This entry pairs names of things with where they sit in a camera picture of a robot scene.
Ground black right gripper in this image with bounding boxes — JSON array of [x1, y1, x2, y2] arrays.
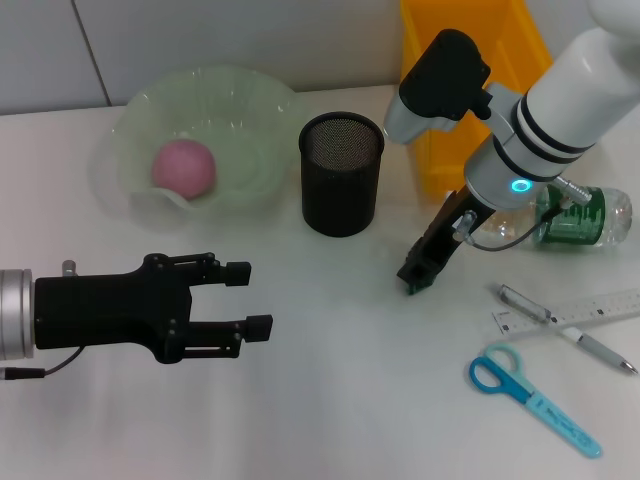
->
[[397, 187, 495, 295]]

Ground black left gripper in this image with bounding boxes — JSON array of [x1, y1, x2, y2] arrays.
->
[[33, 252, 274, 366]]

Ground pink peach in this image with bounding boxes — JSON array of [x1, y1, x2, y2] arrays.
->
[[152, 139, 217, 201]]

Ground clear water bottle green label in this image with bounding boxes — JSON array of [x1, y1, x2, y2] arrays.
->
[[479, 184, 634, 249]]

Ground black mesh pen cup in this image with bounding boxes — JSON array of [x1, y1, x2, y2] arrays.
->
[[298, 112, 385, 239]]

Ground pale green glass fruit plate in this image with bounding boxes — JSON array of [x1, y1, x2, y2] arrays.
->
[[89, 64, 301, 229]]

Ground clear plastic ruler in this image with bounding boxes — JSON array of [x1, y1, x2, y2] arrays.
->
[[491, 288, 640, 337]]

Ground blue scissors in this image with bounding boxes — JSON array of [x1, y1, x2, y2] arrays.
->
[[468, 342, 603, 460]]

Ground grey white ballpoint pen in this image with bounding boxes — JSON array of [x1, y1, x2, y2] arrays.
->
[[496, 283, 639, 375]]

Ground yellow plastic bin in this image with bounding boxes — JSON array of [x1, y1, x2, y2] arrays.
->
[[398, 0, 554, 195]]

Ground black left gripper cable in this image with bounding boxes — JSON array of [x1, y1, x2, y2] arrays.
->
[[0, 347, 84, 381]]

